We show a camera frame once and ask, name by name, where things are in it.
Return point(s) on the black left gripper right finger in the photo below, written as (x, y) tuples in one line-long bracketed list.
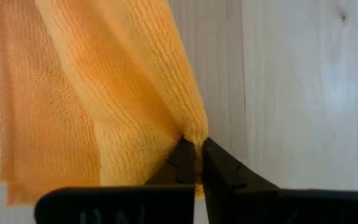
[(259, 205)]

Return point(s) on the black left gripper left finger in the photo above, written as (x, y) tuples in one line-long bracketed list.
[(120, 205)]

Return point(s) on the orange microfiber towel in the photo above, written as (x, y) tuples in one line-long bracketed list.
[(104, 77)]

